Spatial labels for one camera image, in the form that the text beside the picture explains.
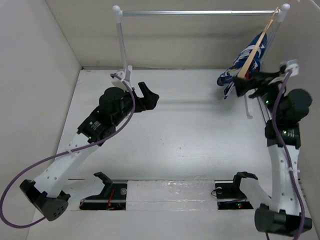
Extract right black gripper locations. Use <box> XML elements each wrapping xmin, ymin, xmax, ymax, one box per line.
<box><xmin>233</xmin><ymin>70</ymin><xmax>285</xmax><ymax>120</ymax></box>

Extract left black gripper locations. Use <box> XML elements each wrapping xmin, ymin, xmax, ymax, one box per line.
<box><xmin>112</xmin><ymin>82</ymin><xmax>159</xmax><ymax>126</ymax></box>

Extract beige plastic clothes hanger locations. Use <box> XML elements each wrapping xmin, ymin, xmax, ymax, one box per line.
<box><xmin>237</xmin><ymin>7</ymin><xmax>279</xmax><ymax>79</ymax></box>

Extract blue white red patterned trousers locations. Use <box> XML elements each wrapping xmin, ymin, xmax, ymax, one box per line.
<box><xmin>216</xmin><ymin>32</ymin><xmax>268</xmax><ymax>101</ymax></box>

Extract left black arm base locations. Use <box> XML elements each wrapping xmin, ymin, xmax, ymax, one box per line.
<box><xmin>79</xmin><ymin>172</ymin><xmax>128</xmax><ymax>211</ymax></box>

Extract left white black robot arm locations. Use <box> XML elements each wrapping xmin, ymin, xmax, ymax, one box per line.
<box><xmin>19</xmin><ymin>82</ymin><xmax>160</xmax><ymax>221</ymax></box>

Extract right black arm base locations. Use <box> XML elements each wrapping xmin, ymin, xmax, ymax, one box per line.
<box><xmin>211</xmin><ymin>180</ymin><xmax>253</xmax><ymax>211</ymax></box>

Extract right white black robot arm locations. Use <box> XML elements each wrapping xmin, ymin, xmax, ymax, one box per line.
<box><xmin>231</xmin><ymin>71</ymin><xmax>313</xmax><ymax>240</ymax></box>

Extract white and silver clothes rack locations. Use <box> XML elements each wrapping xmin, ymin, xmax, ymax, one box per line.
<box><xmin>112</xmin><ymin>3</ymin><xmax>292</xmax><ymax>118</ymax></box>

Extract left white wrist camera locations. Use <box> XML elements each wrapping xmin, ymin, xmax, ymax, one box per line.
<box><xmin>110</xmin><ymin>70</ymin><xmax>133</xmax><ymax>91</ymax></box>

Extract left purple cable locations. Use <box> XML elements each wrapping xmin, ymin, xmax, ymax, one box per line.
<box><xmin>0</xmin><ymin>72</ymin><xmax>137</xmax><ymax>230</ymax></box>

